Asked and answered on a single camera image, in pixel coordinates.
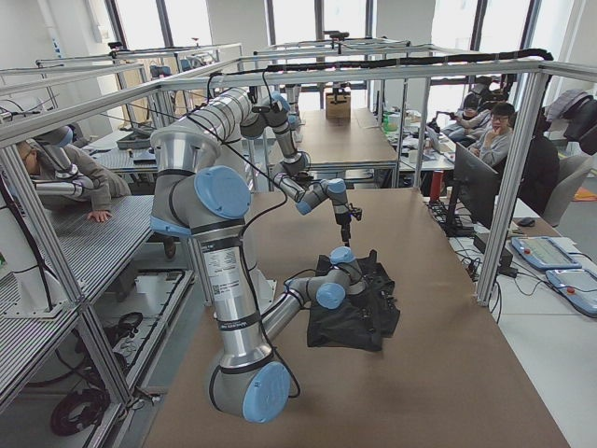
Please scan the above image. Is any black computer monitor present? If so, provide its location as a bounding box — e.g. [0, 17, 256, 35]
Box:
[442, 146, 500, 237]

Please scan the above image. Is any near blue teach pendant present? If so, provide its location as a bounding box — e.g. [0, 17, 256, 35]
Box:
[545, 269, 597, 317]

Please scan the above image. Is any black cable conduit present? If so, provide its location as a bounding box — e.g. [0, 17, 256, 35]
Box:
[207, 47, 555, 90]

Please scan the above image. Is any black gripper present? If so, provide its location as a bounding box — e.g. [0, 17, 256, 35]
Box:
[333, 203, 363, 245]
[363, 274, 399, 327]

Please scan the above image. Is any red thermos bottle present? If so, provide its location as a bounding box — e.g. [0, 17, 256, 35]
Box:
[429, 170, 443, 202]

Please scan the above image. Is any person in black jacket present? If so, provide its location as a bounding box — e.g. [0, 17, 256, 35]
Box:
[519, 108, 560, 215]

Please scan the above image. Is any far blue teach pendant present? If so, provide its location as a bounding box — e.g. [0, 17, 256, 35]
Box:
[510, 236, 582, 271]

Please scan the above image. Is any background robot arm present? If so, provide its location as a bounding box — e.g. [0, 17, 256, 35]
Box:
[27, 126, 95, 198]

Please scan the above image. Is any person leaning on table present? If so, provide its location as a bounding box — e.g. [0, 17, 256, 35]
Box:
[17, 139, 132, 223]

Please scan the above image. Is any blue teach pendant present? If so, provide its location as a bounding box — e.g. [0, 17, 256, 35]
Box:
[510, 236, 582, 271]
[545, 269, 597, 317]

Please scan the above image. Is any cardboard box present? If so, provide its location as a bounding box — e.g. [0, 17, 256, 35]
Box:
[325, 92, 352, 119]

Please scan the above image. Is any aluminium frame cage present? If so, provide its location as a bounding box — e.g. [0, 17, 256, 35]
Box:
[0, 55, 556, 407]

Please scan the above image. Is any person in grey hoodie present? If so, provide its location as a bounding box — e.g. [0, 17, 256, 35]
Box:
[468, 102, 515, 167]

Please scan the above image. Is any black graphic t-shirt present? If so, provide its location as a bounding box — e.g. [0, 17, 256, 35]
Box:
[307, 250, 396, 352]

